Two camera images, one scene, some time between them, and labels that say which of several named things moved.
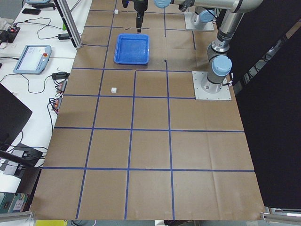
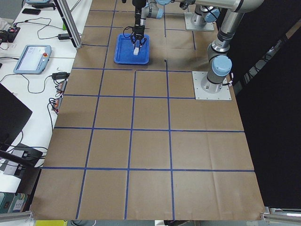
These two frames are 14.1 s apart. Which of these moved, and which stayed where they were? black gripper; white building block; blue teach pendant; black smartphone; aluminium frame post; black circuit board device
Moved: white building block; black gripper
Stayed: black smartphone; aluminium frame post; blue teach pendant; black circuit board device
